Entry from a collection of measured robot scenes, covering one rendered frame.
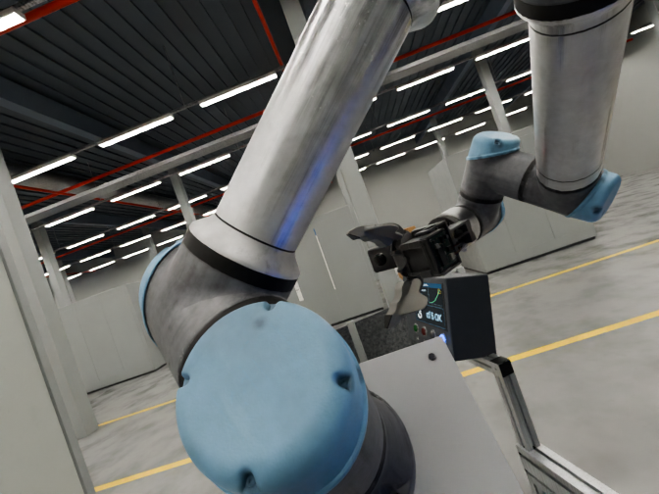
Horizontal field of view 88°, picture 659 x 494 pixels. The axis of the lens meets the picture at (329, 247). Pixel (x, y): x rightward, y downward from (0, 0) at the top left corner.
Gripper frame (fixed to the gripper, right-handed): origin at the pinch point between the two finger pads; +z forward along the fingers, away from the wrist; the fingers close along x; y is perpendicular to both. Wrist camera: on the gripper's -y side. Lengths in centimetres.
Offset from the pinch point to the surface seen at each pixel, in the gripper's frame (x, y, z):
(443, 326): 22.8, -14.2, -28.7
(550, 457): 51, 0, -27
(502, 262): 176, -284, -540
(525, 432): 47, -4, -28
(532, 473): 56, -4, -27
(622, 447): 148, -33, -138
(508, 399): 39.7, -4.8, -28.5
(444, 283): 13.2, -11.3, -31.1
